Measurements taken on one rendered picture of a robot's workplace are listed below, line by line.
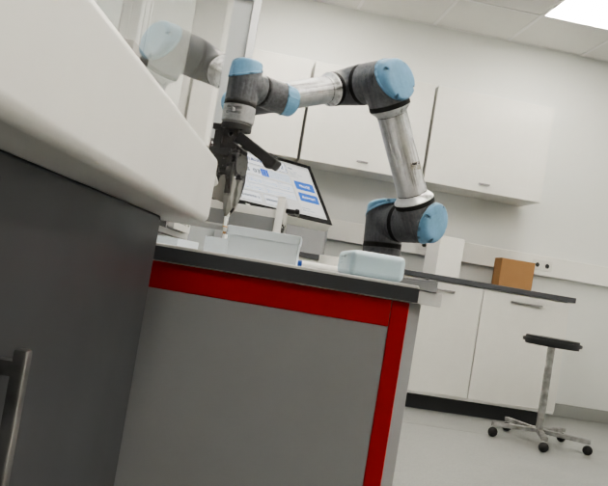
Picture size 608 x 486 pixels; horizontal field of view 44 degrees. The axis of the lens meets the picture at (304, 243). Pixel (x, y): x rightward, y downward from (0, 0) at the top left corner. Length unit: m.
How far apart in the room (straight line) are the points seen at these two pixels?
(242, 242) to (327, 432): 0.35
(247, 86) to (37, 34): 1.35
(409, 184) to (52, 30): 1.76
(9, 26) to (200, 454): 0.99
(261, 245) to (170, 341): 0.22
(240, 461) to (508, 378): 4.14
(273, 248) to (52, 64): 0.88
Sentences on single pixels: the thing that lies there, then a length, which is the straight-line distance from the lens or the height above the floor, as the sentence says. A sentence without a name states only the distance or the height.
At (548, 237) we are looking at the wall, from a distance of 6.18.
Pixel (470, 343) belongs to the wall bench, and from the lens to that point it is 5.22.
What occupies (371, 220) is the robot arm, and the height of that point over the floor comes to 0.94.
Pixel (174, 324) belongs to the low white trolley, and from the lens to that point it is 1.29.
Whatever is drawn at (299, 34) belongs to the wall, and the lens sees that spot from 5.90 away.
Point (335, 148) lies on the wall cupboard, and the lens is 5.38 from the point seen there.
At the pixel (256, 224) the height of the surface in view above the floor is 0.85.
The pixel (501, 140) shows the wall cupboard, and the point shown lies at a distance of 5.71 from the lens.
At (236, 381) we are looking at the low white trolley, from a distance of 1.28.
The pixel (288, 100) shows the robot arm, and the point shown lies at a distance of 1.84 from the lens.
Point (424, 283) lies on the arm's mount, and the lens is 2.23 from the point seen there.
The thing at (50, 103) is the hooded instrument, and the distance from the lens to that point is 0.48.
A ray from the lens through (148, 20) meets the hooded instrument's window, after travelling 0.72.
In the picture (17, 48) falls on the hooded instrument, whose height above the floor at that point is 0.84.
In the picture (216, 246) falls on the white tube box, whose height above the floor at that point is 0.78.
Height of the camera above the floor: 0.74
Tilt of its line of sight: 2 degrees up
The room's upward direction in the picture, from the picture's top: 9 degrees clockwise
